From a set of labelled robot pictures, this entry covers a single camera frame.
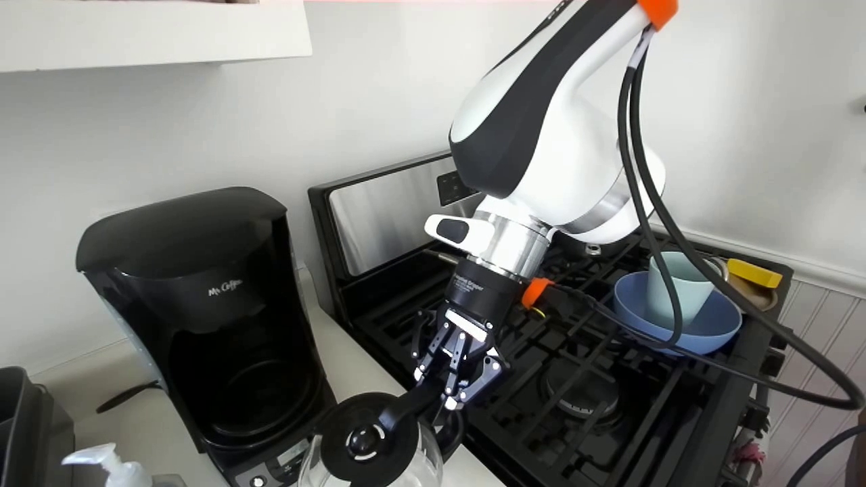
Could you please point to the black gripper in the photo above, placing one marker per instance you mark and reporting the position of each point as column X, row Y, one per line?
column 479, row 300

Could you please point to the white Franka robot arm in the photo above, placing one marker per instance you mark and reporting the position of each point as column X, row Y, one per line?
column 551, row 135

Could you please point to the black drip coffee maker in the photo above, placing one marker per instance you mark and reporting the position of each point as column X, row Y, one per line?
column 179, row 272

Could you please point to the black gas stove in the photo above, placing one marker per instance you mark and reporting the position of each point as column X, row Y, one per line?
column 586, row 395

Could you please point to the blue bowl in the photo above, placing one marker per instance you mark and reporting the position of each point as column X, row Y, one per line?
column 698, row 329

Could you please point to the light teal cup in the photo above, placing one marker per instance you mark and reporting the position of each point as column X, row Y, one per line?
column 695, row 287

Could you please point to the small grey pan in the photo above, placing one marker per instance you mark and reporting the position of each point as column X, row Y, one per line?
column 752, row 299

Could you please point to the yellow sponge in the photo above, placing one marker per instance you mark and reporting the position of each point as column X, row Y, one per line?
column 752, row 272

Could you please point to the black stove knob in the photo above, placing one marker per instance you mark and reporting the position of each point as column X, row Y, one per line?
column 782, row 335
column 774, row 363

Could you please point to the white spray bottle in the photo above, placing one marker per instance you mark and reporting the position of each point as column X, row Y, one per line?
column 108, row 467

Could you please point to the black countertop appliance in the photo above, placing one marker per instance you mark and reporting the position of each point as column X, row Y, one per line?
column 31, row 434

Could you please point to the white wall cabinet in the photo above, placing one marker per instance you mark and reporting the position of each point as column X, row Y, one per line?
column 135, row 31

